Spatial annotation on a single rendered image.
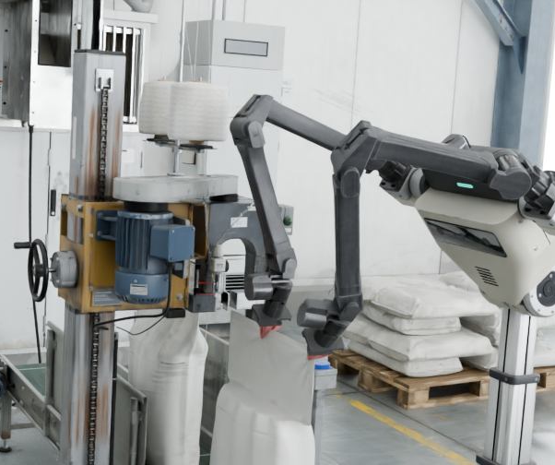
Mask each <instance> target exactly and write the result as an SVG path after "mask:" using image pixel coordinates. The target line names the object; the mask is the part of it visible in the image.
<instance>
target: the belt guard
mask: <svg viewBox="0 0 555 465"><path fill-rule="evenodd" d="M207 175H208V174H204V175H199V174H187V175H185V176H191V177H194V178H171V177H176V176H168V175H157V176H127V177H116V178H114V179H113V193H112V197H114V198H117V199H121V200H129V201H139V202H175V201H182V200H188V199H195V198H201V197H213V196H220V195H227V194H236V193H238V180H239V176H238V175H233V174H221V173H215V174H210V175H211V176H207Z"/></svg>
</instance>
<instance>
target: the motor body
mask: <svg viewBox="0 0 555 465"><path fill-rule="evenodd" d="M118 215H119V216H117V225H116V248H115V263H116V265H118V266H120V267H119V268H117V269H116V270H115V271H114V292H115V294H116V296H117V298H118V299H119V300H121V301H122V302H125V303H129V304H159V303H161V302H163V301H165V300H166V298H167V297H168V290H169V273H168V270H167V269H166V260H163V259H159V258H155V257H151V256H150V237H151V228H152V226H155V225H165V224H172V222H173V219H171V218H172V215H173V213H172V212H171V211H169V210H165V211H136V210H129V209H118Z"/></svg>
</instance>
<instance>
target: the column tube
mask: <svg viewBox="0 0 555 465"><path fill-rule="evenodd" d="M96 68H98V69H111V70H113V83H112V92H109V103H108V105H109V111H108V126H107V128H108V135H107V149H106V150H107V158H106V181H105V194H104V195H105V202H120V199H117V198H114V197H112V193H113V179H114V178H116V177H121V168H122V145H123V122H124V79H125V56H124V55H117V54H95V53H74V56H73V83H72V110H71V137H70V163H69V190H68V197H70V198H72V199H74V200H76V201H79V202H84V203H85V202H97V199H98V183H99V182H98V175H99V161H100V160H99V151H100V116H101V114H100V106H101V94H102V91H95V77H96ZM74 116H75V117H76V118H77V134H76V159H72V150H73V123H74ZM83 225H84V219H83V218H81V217H78V216H77V215H75V214H72V213H70V212H68V217H67V238H68V239H70V240H72V241H74V242H76V243H78V244H83ZM114 319H115V311H110V312H100V322H104V321H109V320H114ZM92 320H93V312H91V313H80V311H79V310H78V309H77V308H75V307H74V306H73V305H71V304H70V303H68V302H67V301H66V300H65V323H64V350H63V377H62V404H61V431H60V458H59V465H88V442H89V401H90V398H89V392H90V379H91V378H90V370H91V358H92V357H91V348H92V337H93V336H92V327H93V324H92ZM114 324H115V322H113V323H110V324H105V325H100V326H101V327H106V328H108V329H109V330H105V329H100V335H99V337H100V345H99V357H98V358H99V367H98V378H97V379H98V388H97V392H98V393H97V399H96V401H97V410H96V413H97V417H96V431H95V433H96V440H95V452H94V453H95V461H94V465H109V458H110V436H111V414H112V370H113V347H114Z"/></svg>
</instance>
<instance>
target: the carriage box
mask: <svg viewBox="0 0 555 465"><path fill-rule="evenodd" d="M60 209H61V212H60V240H59V251H62V250H66V251H71V252H74V253H75V255H76V258H77V283H76V285H75V287H74V288H63V289H58V295H57V296H58V297H61V298H63V299H64V300H66V301H67V302H68V303H70V304H71V305H73V306H74V307H75V308H77V309H78V310H79V311H80V313H91V312H110V311H129V310H148V309H166V306H167V302H168V297H167V298H166V300H165V301H163V302H161V303H159V304H129V303H125V302H122V303H121V304H111V305H94V306H93V290H107V289H114V271H115V270H116V269H117V268H119V267H120V266H118V265H116V263H115V248H116V241H97V240H96V238H95V236H96V212H97V210H118V209H124V201H123V200H121V199H120V202H85V203H84V202H79V201H76V200H74V199H72V198H70V197H68V194H61V205H60ZM167 210H169V211H171V212H172V213H173V215H175V216H178V217H181V218H184V219H187V220H189V221H190V225H192V223H193V203H190V202H187V201H184V200H182V201H175V202H168V209H167ZM68 212H70V213H72V214H75V215H77V216H78V217H81V218H83V219H84V225H83V244H78V243H76V242H74V241H72V240H70V239H68V238H67V217H68ZM189 278H190V259H188V275H187V278H186V279H181V278H179V277H177V276H175V275H173V274H171V302H170V307H169V308H188V296H189Z"/></svg>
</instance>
